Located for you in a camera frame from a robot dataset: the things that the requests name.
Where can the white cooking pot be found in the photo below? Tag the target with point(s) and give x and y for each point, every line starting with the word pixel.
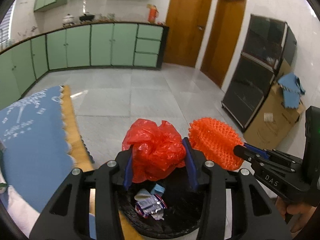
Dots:
pixel 68 19

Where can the orange foam fruit net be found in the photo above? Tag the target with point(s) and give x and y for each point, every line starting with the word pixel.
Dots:
pixel 215 140

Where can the blue table mat with tree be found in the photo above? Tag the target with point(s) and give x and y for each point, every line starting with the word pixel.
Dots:
pixel 32 140

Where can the black wok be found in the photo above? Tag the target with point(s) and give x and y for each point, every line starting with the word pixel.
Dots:
pixel 87 17

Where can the black glass cabinet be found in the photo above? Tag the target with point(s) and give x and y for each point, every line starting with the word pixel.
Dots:
pixel 252 80

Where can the black trash bin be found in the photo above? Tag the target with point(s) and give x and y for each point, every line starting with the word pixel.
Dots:
pixel 175 221

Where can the large brown cardboard box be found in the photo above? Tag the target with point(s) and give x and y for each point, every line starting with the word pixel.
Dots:
pixel 270 127

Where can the white window blind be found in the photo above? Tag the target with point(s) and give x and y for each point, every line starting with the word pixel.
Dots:
pixel 4 30

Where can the blue cloth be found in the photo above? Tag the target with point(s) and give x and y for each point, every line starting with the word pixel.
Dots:
pixel 291 90

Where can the person's right hand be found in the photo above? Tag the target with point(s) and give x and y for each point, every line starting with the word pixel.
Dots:
pixel 298 211

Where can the red thermos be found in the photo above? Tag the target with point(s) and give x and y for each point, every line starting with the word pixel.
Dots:
pixel 152 15

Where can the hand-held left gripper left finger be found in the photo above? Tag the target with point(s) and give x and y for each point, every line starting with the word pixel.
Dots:
pixel 128 171

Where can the group of jars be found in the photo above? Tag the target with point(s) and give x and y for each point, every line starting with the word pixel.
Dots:
pixel 106 17

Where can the red plastic bag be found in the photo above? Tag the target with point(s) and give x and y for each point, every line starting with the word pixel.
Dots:
pixel 155 150

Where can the green lower cabinets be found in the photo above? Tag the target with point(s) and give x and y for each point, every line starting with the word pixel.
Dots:
pixel 100 45

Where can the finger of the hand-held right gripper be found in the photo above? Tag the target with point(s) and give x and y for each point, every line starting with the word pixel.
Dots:
pixel 243 153
pixel 260 152

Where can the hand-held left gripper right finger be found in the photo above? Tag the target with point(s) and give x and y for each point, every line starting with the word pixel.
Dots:
pixel 190 166

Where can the blue white snack wrapper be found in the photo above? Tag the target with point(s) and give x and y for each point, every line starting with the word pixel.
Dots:
pixel 150 204

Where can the plain wooden door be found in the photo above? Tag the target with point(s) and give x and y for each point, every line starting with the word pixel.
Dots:
pixel 222 37

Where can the light blue packet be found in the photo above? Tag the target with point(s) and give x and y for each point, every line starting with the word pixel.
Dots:
pixel 158 189

